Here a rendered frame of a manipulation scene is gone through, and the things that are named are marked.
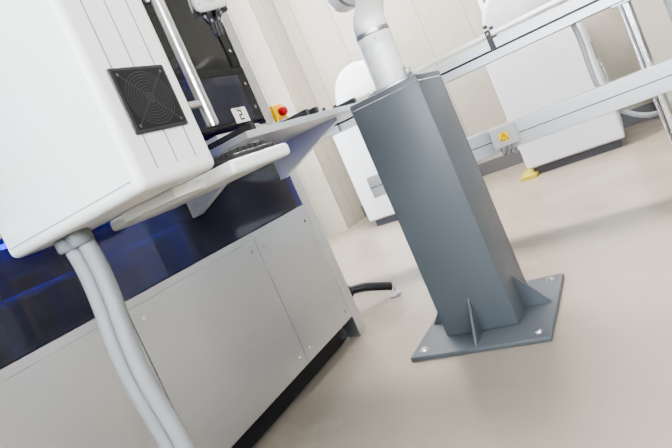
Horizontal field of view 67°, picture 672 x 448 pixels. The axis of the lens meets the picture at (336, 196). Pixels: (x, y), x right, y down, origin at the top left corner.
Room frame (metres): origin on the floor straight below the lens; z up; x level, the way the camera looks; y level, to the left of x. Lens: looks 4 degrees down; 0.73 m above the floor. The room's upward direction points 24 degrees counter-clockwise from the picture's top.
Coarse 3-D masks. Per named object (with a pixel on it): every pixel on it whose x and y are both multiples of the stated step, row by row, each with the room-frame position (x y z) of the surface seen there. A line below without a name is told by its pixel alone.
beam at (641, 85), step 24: (648, 72) 2.05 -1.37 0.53; (576, 96) 2.19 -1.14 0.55; (600, 96) 2.15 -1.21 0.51; (624, 96) 2.10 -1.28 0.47; (648, 96) 2.06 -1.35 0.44; (528, 120) 2.31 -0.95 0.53; (552, 120) 2.26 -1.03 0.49; (576, 120) 2.21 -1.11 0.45; (480, 144) 2.44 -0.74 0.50; (384, 192) 2.74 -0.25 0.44
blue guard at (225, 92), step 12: (180, 84) 1.76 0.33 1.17; (204, 84) 1.85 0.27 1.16; (216, 84) 1.91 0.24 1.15; (228, 84) 1.96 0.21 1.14; (240, 84) 2.02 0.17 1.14; (192, 96) 1.78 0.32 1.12; (216, 96) 1.88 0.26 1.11; (228, 96) 1.94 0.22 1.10; (240, 96) 1.99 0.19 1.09; (216, 108) 1.86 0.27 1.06; (228, 108) 1.91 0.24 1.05; (228, 120) 1.89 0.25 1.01
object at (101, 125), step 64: (0, 0) 0.88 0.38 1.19; (64, 0) 0.82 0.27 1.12; (128, 0) 0.93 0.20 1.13; (0, 64) 0.93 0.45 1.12; (64, 64) 0.83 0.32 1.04; (128, 64) 0.88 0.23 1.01; (0, 128) 0.98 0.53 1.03; (64, 128) 0.88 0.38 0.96; (128, 128) 0.83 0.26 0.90; (192, 128) 0.94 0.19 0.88; (0, 192) 1.04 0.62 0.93; (64, 192) 0.92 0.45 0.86; (128, 192) 0.83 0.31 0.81
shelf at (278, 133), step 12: (336, 108) 1.73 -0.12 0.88; (348, 108) 1.80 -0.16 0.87; (288, 120) 1.47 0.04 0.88; (300, 120) 1.52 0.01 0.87; (312, 120) 1.58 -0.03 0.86; (324, 120) 1.78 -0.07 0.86; (252, 132) 1.32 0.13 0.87; (264, 132) 1.36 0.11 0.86; (276, 132) 1.46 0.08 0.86; (288, 132) 1.63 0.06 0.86; (300, 132) 1.85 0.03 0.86; (228, 144) 1.34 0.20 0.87; (240, 144) 1.36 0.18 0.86; (276, 144) 1.92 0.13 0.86; (216, 156) 1.40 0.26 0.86
